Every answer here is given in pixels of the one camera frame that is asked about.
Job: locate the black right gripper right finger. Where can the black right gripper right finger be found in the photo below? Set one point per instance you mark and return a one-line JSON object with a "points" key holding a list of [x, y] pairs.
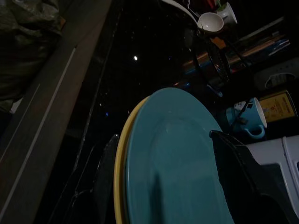
{"points": [[245, 186]]}

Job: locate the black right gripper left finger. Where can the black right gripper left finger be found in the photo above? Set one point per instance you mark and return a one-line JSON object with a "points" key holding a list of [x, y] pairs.
{"points": [[105, 186]]}

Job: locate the yellow-rimmed floral plate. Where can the yellow-rimmed floral plate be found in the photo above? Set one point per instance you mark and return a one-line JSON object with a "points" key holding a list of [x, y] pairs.
{"points": [[118, 175]]}

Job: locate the blue plate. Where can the blue plate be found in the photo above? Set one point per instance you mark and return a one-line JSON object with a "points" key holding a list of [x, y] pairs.
{"points": [[168, 151]]}

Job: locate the white tiered storage container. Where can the white tiered storage container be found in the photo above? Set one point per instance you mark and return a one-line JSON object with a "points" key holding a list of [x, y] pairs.
{"points": [[280, 151]]}

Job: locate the blue mug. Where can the blue mug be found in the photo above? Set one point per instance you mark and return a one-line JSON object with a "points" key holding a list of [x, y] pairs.
{"points": [[252, 116]]}

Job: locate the grey-brown drawer front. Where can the grey-brown drawer front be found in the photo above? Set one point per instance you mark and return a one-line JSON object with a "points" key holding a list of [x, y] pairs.
{"points": [[7, 130], [70, 116], [30, 130]]}

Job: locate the yellow tea tin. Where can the yellow tea tin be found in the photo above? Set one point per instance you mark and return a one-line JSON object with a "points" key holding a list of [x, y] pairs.
{"points": [[280, 107]]}

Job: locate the steel mesh strainer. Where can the steel mesh strainer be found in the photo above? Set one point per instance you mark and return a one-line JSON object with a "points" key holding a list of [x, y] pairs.
{"points": [[210, 67]]}

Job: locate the grey-brown cabinet panel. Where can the grey-brown cabinet panel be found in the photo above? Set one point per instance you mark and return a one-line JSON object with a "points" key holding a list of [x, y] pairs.
{"points": [[91, 28]]}

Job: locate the grey-green rubbish bag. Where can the grey-green rubbish bag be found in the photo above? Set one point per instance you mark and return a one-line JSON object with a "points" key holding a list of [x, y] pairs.
{"points": [[25, 46]]}

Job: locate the white ladle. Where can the white ladle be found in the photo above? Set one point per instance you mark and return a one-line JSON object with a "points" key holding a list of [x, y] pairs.
{"points": [[210, 22]]}

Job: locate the white cup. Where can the white cup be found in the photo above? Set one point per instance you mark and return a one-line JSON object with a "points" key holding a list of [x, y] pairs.
{"points": [[230, 14]]}

